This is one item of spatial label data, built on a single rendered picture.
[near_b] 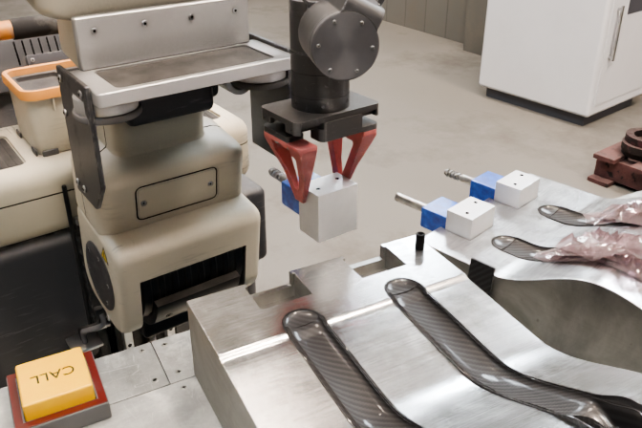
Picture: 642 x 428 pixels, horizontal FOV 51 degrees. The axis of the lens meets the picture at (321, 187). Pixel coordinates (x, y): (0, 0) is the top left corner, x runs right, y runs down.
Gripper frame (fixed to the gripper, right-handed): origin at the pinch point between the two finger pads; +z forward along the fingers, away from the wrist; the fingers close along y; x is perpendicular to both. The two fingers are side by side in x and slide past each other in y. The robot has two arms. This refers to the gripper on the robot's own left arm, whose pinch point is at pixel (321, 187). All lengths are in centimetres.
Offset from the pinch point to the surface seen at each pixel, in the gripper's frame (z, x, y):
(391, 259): 7.2, -6.6, 4.3
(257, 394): 7.0, -15.5, -17.6
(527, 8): 37, 168, 253
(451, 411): 6.4, -26.3, -7.2
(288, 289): 8.0, -3.8, -6.9
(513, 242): 10.1, -8.9, 21.7
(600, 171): 88, 90, 211
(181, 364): 15.2, 0.6, -17.3
